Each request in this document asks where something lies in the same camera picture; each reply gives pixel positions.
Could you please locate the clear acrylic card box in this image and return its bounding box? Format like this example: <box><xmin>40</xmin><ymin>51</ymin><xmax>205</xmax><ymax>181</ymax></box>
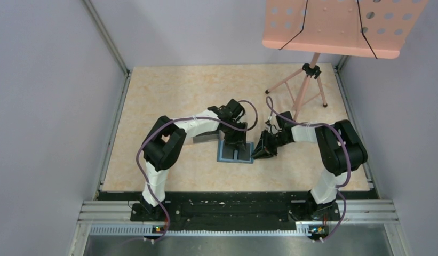
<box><xmin>192</xmin><ymin>131</ymin><xmax>221</xmax><ymax>144</ymax></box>

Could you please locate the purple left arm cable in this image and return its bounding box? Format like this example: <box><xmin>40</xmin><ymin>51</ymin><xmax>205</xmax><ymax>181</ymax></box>
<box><xmin>136</xmin><ymin>100</ymin><xmax>258</xmax><ymax>243</ymax></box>

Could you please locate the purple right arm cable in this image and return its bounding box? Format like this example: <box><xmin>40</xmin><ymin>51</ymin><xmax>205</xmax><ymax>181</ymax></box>
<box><xmin>265</xmin><ymin>96</ymin><xmax>353</xmax><ymax>243</ymax></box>

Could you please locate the black credit card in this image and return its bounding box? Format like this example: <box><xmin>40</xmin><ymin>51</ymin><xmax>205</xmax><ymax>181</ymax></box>
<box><xmin>221</xmin><ymin>144</ymin><xmax>235</xmax><ymax>161</ymax></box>
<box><xmin>237</xmin><ymin>150</ymin><xmax>251</xmax><ymax>161</ymax></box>

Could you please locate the pink music stand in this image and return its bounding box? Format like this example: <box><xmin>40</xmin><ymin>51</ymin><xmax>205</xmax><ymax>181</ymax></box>
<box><xmin>261</xmin><ymin>0</ymin><xmax>430</xmax><ymax>123</ymax></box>

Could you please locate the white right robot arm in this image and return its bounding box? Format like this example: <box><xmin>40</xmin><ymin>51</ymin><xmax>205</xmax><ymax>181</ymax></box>
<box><xmin>251</xmin><ymin>111</ymin><xmax>368</xmax><ymax>220</ymax></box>

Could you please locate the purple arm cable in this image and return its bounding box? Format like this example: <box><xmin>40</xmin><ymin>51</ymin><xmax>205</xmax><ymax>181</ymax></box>
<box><xmin>136</xmin><ymin>100</ymin><xmax>258</xmax><ymax>243</ymax></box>
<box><xmin>265</xmin><ymin>96</ymin><xmax>353</xmax><ymax>243</ymax></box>

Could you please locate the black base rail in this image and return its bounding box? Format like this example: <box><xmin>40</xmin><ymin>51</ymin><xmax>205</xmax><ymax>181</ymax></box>
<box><xmin>130</xmin><ymin>191</ymin><xmax>341</xmax><ymax>231</ymax></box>

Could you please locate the blue leather card holder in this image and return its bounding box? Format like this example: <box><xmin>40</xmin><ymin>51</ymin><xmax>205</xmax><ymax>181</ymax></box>
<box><xmin>217</xmin><ymin>140</ymin><xmax>254</xmax><ymax>164</ymax></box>

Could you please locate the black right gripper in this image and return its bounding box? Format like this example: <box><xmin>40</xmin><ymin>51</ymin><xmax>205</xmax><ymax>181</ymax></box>
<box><xmin>251</xmin><ymin>129</ymin><xmax>290</xmax><ymax>160</ymax></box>

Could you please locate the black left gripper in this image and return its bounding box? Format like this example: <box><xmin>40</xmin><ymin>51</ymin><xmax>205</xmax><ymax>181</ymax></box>
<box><xmin>221</xmin><ymin>121</ymin><xmax>248</xmax><ymax>151</ymax></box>

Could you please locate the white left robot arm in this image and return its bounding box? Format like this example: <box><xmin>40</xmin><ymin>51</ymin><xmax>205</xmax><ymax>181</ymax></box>
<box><xmin>136</xmin><ymin>99</ymin><xmax>248</xmax><ymax>220</ymax></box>

